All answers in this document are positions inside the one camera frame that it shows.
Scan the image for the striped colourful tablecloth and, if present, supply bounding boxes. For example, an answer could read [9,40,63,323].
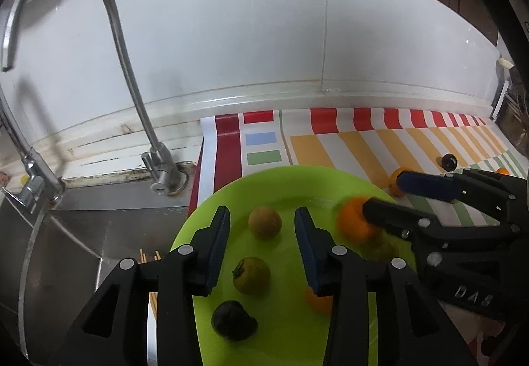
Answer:
[188,107,529,366]

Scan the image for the steel dish rack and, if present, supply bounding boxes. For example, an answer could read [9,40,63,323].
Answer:
[490,78,529,147]

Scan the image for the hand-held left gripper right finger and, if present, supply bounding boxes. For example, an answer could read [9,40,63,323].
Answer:
[294,206,480,366]

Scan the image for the slim gooseneck steel faucet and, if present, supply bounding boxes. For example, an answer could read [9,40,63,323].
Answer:
[0,0,183,197]

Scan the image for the green plate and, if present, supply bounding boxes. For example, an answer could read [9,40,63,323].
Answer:
[170,166,418,366]

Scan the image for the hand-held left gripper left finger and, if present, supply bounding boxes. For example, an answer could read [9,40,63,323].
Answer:
[58,206,231,366]

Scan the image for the wooden chopsticks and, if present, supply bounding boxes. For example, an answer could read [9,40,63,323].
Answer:
[138,249,163,315]

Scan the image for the beige longan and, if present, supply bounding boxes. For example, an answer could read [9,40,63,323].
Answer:
[248,206,283,240]

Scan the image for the stainless steel sink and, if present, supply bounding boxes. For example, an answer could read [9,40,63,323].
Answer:
[0,184,195,358]

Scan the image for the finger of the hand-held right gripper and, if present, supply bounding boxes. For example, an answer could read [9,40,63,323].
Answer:
[396,169,517,209]
[362,197,521,245]

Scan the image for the large pull-down steel faucet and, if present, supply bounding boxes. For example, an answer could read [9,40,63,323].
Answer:
[0,80,64,213]

